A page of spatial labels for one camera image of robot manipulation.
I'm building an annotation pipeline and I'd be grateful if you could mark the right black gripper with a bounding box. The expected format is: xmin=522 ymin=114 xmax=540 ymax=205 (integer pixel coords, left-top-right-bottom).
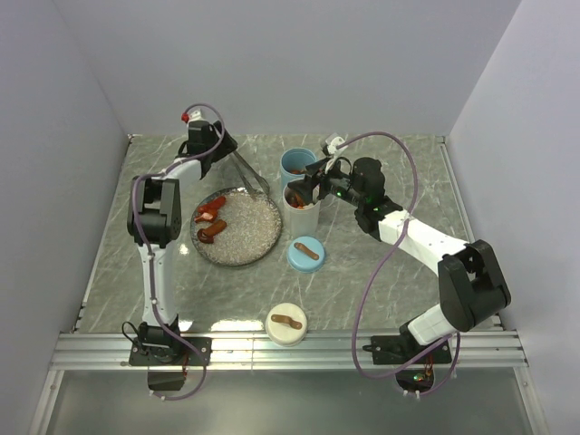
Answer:
xmin=287 ymin=157 xmax=364 ymax=209

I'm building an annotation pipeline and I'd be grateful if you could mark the white lid brown handle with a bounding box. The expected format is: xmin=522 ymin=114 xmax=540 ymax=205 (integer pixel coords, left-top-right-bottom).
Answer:
xmin=266 ymin=303 xmax=308 ymax=347

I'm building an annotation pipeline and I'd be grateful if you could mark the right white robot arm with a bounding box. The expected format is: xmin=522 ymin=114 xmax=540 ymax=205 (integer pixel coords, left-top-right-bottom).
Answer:
xmin=288 ymin=158 xmax=511 ymax=363

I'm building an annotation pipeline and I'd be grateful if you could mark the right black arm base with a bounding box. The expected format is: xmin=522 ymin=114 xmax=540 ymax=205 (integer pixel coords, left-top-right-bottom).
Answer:
xmin=362 ymin=335 xmax=457 ymax=397

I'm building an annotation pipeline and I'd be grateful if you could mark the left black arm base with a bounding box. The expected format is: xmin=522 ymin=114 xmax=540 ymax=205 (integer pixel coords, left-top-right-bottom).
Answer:
xmin=129 ymin=334 xmax=212 ymax=392

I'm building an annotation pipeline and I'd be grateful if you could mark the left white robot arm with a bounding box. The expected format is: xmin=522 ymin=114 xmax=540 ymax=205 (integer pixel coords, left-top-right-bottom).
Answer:
xmin=127 ymin=113 xmax=237 ymax=364

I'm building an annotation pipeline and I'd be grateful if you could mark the blue cylindrical container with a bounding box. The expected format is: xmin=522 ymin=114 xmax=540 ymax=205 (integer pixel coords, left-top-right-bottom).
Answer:
xmin=280 ymin=148 xmax=317 ymax=189

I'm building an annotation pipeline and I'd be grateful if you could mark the speckled grey plate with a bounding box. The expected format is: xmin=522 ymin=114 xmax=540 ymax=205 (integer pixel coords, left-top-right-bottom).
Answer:
xmin=190 ymin=188 xmax=282 ymax=266

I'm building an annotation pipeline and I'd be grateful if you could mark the white cylindrical container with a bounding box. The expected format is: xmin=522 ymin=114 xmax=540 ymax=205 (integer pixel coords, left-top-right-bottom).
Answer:
xmin=283 ymin=187 xmax=321 ymax=237

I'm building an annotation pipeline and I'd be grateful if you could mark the red sausage toy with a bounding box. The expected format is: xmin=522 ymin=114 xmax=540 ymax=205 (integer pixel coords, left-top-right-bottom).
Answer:
xmin=193 ymin=196 xmax=227 ymax=223

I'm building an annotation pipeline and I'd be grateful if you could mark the brown sausage toy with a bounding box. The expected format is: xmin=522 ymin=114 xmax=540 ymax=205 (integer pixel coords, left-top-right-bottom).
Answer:
xmin=197 ymin=219 xmax=227 ymax=244

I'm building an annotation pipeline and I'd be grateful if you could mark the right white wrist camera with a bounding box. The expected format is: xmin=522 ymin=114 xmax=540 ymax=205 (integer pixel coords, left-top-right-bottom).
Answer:
xmin=321 ymin=133 xmax=345 ymax=173

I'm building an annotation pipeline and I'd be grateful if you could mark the blue lid brown handle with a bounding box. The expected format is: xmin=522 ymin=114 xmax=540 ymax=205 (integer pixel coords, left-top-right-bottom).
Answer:
xmin=286 ymin=237 xmax=325 ymax=274

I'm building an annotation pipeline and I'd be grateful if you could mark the aluminium right side rail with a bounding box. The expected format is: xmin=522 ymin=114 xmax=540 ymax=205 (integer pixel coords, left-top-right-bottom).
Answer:
xmin=435 ymin=135 xmax=505 ymax=332

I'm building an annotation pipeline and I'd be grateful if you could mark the aluminium rail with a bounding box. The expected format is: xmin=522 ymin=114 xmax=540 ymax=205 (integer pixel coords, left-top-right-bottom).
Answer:
xmin=49 ymin=328 xmax=527 ymax=371
xmin=435 ymin=135 xmax=505 ymax=332

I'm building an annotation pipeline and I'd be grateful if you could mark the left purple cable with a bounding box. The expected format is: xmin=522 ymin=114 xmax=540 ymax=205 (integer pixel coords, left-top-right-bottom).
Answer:
xmin=121 ymin=102 xmax=227 ymax=402

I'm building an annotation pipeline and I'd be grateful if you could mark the aluminium front rail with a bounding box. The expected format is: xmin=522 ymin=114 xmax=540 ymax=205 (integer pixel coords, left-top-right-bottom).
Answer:
xmin=49 ymin=328 xmax=527 ymax=371

